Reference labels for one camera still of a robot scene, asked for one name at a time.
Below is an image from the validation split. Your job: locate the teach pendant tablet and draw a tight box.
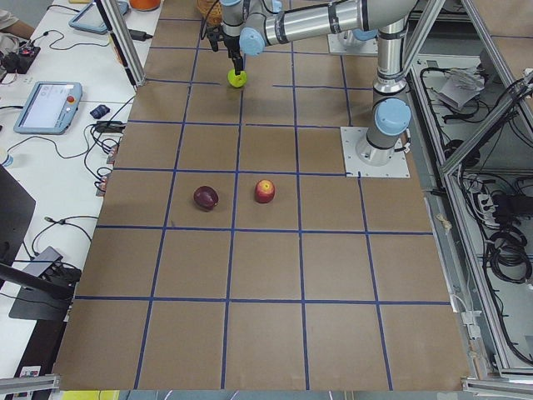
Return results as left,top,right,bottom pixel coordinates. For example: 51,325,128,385
13,82,83,135

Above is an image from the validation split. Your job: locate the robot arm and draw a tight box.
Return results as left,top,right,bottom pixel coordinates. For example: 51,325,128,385
207,0,416,167

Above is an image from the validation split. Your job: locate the orange bucket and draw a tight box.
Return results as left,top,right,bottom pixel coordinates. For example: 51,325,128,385
129,0,161,12

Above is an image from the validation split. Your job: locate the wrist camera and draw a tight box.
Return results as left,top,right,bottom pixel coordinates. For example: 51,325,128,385
206,25,221,52

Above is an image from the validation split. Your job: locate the aluminium frame post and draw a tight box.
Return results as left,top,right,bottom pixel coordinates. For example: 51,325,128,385
95,0,146,88

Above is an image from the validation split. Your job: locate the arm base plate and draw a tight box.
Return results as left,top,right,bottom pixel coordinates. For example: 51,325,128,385
341,127,411,178
327,32,378,57

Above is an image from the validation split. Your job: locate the green apple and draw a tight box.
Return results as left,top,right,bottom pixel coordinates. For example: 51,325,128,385
227,69,247,88

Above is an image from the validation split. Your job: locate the wicker basket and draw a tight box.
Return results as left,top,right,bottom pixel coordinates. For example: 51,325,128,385
196,0,222,25

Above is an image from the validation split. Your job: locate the red yellow apple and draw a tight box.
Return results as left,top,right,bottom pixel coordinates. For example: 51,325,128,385
254,179,276,203

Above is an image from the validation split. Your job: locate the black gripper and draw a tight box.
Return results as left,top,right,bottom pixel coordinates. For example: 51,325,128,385
223,34,244,77

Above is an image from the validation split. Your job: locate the dark red apple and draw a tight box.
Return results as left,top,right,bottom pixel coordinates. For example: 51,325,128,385
193,186,219,211

